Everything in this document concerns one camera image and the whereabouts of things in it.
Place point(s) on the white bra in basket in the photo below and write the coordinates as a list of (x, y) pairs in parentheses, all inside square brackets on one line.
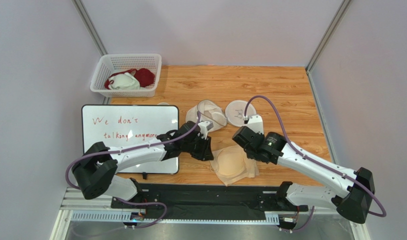
[(123, 81)]

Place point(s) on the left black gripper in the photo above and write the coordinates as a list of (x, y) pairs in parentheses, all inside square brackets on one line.
[(206, 142)]

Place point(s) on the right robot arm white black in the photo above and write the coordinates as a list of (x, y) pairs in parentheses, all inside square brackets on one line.
[(345, 190)]

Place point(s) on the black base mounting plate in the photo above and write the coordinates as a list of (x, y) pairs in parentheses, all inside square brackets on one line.
[(215, 202)]

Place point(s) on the whiteboard with red writing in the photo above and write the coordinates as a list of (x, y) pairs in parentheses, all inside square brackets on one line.
[(126, 125)]

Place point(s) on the beige bra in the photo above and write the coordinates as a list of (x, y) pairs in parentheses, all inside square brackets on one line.
[(231, 165)]

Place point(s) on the aluminium frame rail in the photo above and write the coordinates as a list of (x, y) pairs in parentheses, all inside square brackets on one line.
[(105, 218)]

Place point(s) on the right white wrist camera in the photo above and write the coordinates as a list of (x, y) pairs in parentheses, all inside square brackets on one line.
[(255, 123)]

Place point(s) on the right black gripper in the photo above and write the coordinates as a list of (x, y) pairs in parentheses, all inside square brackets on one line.
[(242, 138)]

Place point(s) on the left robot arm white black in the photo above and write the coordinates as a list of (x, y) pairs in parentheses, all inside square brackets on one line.
[(96, 171)]

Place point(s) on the white plastic basket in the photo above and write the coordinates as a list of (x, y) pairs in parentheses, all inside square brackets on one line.
[(112, 63)]

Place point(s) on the round white bag lid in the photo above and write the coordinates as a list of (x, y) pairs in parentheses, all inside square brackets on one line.
[(234, 112)]

